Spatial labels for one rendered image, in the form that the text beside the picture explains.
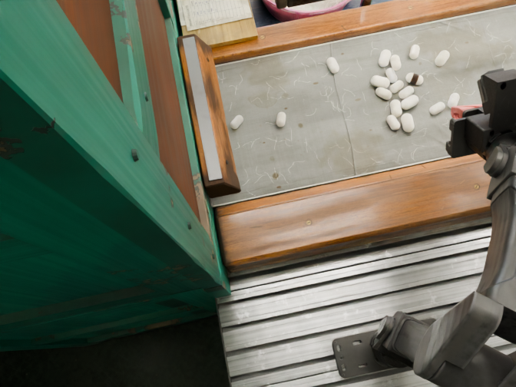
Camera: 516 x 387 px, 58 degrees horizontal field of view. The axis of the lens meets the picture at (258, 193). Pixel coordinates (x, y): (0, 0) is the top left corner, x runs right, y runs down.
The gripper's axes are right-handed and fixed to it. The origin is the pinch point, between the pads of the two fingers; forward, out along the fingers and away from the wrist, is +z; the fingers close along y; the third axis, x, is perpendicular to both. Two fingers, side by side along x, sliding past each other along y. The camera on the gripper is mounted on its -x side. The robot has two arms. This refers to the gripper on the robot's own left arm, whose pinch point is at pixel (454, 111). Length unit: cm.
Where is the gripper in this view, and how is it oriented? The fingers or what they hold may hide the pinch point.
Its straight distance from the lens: 87.5
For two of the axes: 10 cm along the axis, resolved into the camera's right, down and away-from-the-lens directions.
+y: -9.8, 2.1, -0.3
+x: 1.6, 8.3, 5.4
